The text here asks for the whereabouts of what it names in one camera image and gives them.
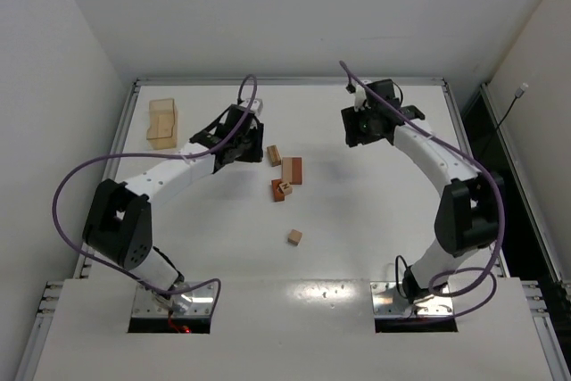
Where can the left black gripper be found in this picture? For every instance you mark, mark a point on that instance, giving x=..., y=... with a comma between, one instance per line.
x=252, y=144

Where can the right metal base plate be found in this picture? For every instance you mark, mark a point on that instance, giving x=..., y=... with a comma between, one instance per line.
x=389, y=305

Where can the letter N wood cube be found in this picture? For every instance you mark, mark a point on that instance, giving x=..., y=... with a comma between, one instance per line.
x=284, y=188

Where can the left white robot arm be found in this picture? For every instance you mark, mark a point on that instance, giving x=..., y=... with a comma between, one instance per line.
x=119, y=224

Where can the brown arch wood block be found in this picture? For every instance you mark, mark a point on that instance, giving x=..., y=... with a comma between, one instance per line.
x=278, y=195

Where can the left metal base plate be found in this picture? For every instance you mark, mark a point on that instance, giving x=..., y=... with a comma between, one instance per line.
x=191, y=305

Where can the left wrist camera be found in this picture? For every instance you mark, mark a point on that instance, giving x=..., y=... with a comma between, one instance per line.
x=256, y=107

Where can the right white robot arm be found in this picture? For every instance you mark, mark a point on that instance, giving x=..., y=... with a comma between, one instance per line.
x=470, y=214

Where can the lone light wood cube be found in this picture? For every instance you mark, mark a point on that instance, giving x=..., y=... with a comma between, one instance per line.
x=294, y=237

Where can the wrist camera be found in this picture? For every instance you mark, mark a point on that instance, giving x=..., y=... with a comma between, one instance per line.
x=359, y=95
x=256, y=107

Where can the reddish long wood block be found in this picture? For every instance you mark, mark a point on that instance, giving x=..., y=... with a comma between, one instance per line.
x=297, y=171

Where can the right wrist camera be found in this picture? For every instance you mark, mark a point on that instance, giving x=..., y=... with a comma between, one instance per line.
x=359, y=95

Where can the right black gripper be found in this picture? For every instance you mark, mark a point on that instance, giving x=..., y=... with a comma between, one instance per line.
x=353, y=127

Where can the metal base plate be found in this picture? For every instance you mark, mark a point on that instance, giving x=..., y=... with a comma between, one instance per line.
x=389, y=305
x=191, y=305

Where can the light rectangular wood block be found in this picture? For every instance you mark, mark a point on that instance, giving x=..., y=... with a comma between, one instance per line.
x=275, y=158

